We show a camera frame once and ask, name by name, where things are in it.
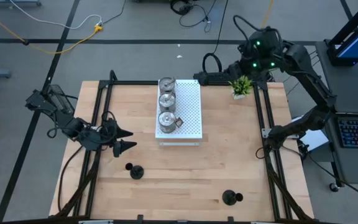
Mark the silver printed candle tin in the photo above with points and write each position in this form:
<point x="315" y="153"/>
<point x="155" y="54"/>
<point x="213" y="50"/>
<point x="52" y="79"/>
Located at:
<point x="167" y="101"/>
<point x="167" y="84"/>
<point x="166" y="122"/>

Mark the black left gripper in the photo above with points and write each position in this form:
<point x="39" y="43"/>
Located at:
<point x="109" y="133"/>

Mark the white perforated metal shelf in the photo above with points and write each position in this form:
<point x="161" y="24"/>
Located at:
<point x="190" y="105"/>

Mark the dark grey computer cart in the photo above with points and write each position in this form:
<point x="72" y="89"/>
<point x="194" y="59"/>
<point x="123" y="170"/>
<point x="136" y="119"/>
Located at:
<point x="350" y="165"/>

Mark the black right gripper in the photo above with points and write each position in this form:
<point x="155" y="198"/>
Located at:
<point x="236" y="71"/>

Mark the backlit computer keyboard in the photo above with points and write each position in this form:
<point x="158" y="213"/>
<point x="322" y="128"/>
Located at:
<point x="357" y="133"/>

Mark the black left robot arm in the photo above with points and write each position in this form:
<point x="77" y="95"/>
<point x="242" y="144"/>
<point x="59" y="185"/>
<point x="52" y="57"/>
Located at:
<point x="64" y="119"/>

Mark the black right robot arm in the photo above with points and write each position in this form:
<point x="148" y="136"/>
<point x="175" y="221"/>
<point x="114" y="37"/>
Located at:
<point x="306" y="71"/>

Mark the computer monitor blue screen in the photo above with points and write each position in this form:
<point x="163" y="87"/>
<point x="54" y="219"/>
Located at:
<point x="357" y="40"/>

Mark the white paper sheet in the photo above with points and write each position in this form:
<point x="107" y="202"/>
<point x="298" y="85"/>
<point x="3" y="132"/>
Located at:
<point x="314" y="138"/>

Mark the potted green artificial plant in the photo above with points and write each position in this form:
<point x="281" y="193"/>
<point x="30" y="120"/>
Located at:
<point x="241" y="86"/>

